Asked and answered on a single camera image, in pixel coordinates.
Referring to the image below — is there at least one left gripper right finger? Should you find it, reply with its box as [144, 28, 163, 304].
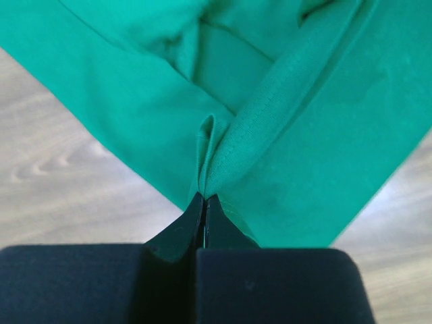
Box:
[194, 195, 375, 323]

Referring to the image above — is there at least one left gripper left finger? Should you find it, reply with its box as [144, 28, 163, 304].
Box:
[1, 194, 204, 323]

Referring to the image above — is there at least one green t shirt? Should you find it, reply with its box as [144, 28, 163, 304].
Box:
[1, 1, 431, 247]

